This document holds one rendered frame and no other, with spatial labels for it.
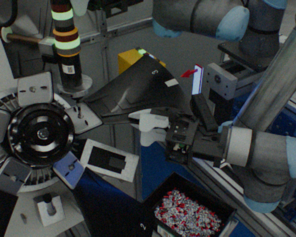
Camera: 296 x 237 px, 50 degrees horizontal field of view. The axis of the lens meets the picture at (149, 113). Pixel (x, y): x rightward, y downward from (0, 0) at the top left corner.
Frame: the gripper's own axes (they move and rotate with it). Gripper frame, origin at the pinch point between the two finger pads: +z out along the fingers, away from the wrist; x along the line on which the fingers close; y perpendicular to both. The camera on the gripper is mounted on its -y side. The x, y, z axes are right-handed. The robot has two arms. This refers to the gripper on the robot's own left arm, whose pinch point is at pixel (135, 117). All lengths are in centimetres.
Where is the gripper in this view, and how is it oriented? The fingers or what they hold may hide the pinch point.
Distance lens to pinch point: 70.2
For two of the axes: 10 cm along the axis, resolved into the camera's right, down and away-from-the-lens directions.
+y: -3.0, 6.8, -6.6
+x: 0.4, 7.1, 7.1
